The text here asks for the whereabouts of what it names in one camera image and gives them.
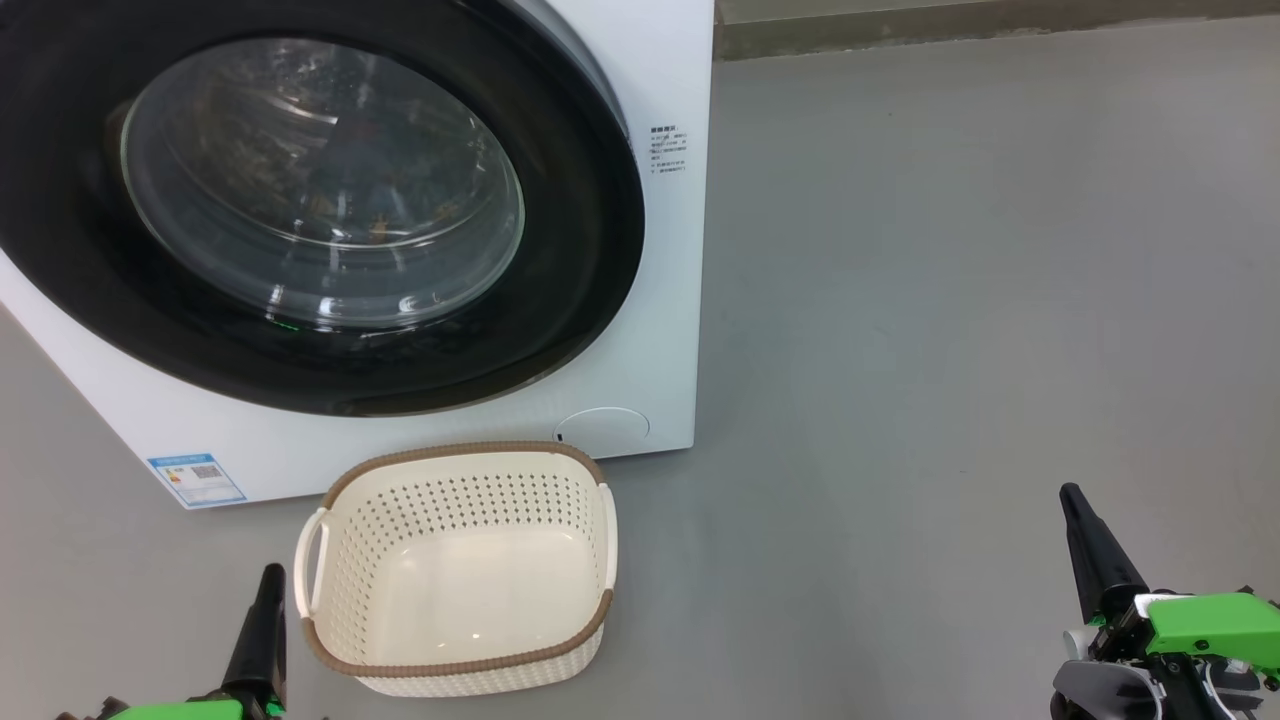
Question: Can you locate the cream perforated laundry basket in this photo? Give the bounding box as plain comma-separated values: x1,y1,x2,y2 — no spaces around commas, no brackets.
294,441,619,698

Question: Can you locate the printed black text label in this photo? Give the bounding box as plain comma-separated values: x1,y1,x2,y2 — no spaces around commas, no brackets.
649,125,689,177

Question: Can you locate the white front-load washing machine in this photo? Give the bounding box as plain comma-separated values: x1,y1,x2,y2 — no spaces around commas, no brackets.
0,0,716,511

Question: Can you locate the blue energy label sticker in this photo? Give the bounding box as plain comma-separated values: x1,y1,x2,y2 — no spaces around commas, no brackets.
147,453,248,509

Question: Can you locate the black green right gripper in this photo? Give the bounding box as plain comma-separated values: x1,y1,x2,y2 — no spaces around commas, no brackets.
1050,483,1280,720

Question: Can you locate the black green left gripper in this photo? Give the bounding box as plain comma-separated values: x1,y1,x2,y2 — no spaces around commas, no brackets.
55,563,291,720

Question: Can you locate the round white filter cover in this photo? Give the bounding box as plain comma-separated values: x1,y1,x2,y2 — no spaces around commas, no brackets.
553,406,651,461

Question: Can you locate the washing machine glass door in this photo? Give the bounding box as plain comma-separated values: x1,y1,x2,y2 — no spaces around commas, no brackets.
0,0,646,418

